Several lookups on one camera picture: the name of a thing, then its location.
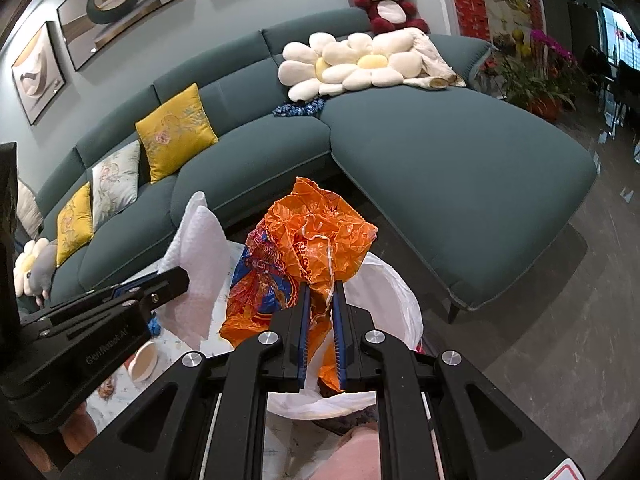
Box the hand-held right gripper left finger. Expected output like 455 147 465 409
60 280 313 480

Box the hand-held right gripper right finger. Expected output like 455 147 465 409
332 280 576 480

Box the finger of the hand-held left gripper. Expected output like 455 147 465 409
107 266 191 297
131 280 191 322

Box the white paper towel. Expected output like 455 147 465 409
160 191 232 348

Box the orange plastic bag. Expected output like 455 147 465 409
220 176 379 393

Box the floral print tablecloth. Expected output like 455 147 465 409
82 240 321 480

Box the beige bowl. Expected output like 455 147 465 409
127 342 158 386

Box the grey and white plush toy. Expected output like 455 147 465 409
12 237 56 308

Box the small yellow embroidered cushion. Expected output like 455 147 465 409
56 182 95 267

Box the white floral cushion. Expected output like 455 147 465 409
91 140 142 231

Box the pink cloth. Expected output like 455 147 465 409
300 422 383 480

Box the large yellow embroidered cushion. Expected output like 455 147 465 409
135 83 219 184

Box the white quilted cushion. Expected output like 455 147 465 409
17 177 43 238

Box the teal sectional sofa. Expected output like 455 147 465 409
37 7 598 311

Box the blue patterned cloth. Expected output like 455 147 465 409
272 97 328 120

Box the small framed abstract painting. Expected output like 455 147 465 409
11 21 67 126

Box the white flower-shaped pillow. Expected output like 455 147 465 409
320 32 426 93
277 31 351 103

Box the wide framed abstract painting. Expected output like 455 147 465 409
56 0 197 72

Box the beige folded blanket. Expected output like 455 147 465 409
372 27 467 90

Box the green potted plant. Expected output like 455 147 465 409
480 27 576 121

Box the red and white teddy bear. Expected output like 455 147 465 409
349 0 431 36

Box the magenta orchid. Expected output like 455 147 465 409
530 29 576 66

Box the red brick-pattern wall decoration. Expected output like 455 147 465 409
444 0 543 41

